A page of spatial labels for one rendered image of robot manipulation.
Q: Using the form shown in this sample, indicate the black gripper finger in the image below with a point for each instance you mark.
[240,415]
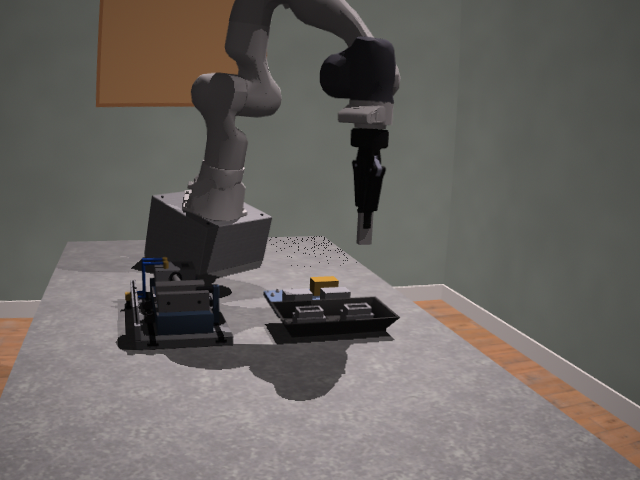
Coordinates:
[371,188]
[357,186]

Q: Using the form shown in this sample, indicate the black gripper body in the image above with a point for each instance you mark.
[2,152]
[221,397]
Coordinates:
[372,140]

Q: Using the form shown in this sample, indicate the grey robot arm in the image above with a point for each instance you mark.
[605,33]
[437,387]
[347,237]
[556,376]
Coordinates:
[364,73]

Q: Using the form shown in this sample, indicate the orange-yellow block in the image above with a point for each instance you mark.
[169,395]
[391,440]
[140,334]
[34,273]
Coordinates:
[322,282]

